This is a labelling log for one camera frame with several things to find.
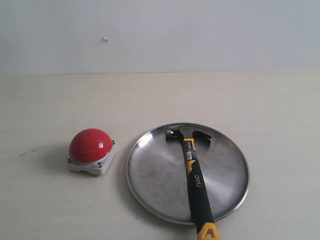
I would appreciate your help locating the red dome button white base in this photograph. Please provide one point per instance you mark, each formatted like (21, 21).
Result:
(91, 150)

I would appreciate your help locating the yellow black claw hammer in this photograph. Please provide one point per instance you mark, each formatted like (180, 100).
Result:
(198, 199)

